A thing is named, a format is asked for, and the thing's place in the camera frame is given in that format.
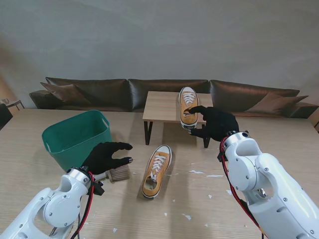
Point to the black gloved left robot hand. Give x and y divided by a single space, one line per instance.
102 159

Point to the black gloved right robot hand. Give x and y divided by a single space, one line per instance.
219 124

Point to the brown bristle shoe brush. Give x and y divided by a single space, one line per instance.
119 174

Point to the yellow canvas sneaker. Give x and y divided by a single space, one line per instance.
162 174
184 120

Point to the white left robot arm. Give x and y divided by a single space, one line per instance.
57 206

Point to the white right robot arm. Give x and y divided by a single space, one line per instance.
269 186

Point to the green plastic basket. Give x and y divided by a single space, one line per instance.
72 149

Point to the small wooden black-legged table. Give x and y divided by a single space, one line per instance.
162 107

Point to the dark brown leather sofa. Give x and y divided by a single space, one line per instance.
104 92

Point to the light wooden furniture piece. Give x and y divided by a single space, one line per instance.
315 122

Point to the small background side table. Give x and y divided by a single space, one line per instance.
13 102

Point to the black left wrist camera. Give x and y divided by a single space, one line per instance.
98 189

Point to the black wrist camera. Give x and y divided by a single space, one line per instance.
98 189
220 156

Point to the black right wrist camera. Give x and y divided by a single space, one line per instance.
220 156

